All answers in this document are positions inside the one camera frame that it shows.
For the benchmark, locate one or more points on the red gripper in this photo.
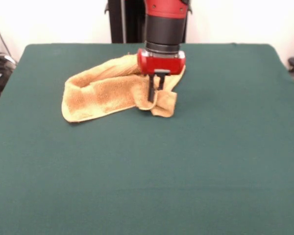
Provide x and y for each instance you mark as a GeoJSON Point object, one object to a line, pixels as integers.
{"type": "Point", "coordinates": [161, 63]}

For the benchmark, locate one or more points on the orange-tan terry towel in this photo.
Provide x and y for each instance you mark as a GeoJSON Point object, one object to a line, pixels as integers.
{"type": "Point", "coordinates": [100, 95]}

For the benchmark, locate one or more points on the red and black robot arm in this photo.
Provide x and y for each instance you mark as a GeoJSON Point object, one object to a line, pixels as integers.
{"type": "Point", "coordinates": [165, 29]}

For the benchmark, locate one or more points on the dark green table cloth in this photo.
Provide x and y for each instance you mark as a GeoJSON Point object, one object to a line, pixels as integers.
{"type": "Point", "coordinates": [63, 171]}

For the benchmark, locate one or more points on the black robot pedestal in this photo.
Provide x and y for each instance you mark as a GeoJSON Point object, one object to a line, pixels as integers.
{"type": "Point", "coordinates": [132, 24]}

